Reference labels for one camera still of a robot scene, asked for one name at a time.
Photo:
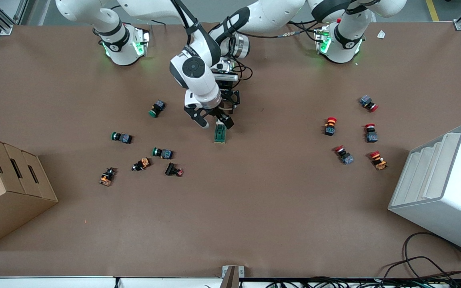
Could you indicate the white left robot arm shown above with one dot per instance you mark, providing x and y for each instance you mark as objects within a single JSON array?
[{"x": 340, "y": 44}]

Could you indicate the black selector switch orange block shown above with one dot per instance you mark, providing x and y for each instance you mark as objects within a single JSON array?
[
  {"x": 107, "y": 176},
  {"x": 141, "y": 164}
]

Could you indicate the red button blue contact block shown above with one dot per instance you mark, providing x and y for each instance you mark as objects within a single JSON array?
[
  {"x": 344, "y": 156},
  {"x": 371, "y": 134},
  {"x": 367, "y": 102}
]

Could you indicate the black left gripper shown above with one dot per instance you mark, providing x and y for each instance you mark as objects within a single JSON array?
[{"x": 227, "y": 95}]

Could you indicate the black button red tip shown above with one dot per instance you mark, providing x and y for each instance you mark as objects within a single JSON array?
[{"x": 172, "y": 169}]

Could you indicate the small white paper scrap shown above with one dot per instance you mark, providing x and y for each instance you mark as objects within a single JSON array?
[{"x": 381, "y": 34}]

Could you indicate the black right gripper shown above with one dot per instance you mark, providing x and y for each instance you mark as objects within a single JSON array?
[{"x": 221, "y": 116}]

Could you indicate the green load switch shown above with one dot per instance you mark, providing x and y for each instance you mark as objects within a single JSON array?
[{"x": 220, "y": 136}]

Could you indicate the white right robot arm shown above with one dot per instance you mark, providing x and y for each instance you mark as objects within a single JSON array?
[{"x": 124, "y": 48}]

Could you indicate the green mushroom push button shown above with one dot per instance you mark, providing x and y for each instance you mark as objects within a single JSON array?
[
  {"x": 122, "y": 138},
  {"x": 156, "y": 108},
  {"x": 163, "y": 153}
]

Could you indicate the metal table edge bracket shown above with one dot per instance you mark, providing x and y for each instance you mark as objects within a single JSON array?
[{"x": 232, "y": 276}]

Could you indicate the brown cardboard box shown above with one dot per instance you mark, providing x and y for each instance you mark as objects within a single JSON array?
[{"x": 10, "y": 192}]

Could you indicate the white slotted storage box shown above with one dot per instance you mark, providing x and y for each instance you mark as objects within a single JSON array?
[{"x": 446, "y": 192}]

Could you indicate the red button orange contact block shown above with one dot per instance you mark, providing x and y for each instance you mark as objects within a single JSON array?
[
  {"x": 329, "y": 127},
  {"x": 378, "y": 160}
]

